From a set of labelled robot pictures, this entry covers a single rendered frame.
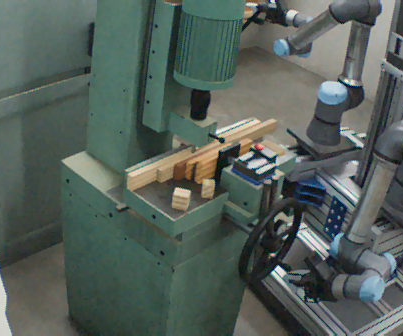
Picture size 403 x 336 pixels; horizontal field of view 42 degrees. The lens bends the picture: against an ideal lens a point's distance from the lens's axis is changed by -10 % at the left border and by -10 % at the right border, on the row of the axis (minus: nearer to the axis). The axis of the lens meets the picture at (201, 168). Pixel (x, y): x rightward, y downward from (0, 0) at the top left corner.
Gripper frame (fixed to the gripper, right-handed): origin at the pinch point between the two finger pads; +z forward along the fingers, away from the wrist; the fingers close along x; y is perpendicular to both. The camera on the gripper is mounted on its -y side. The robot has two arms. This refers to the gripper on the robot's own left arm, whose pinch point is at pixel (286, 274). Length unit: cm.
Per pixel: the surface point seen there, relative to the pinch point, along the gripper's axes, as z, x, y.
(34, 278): 129, -31, 7
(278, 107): 181, 223, 1
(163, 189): 21.4, -18.1, -36.2
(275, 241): -2.8, -3.8, -14.1
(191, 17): 1, -7, -82
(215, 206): 12.2, -9.0, -27.1
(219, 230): 17.7, -5.6, -17.3
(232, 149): 13.2, 4.8, -39.7
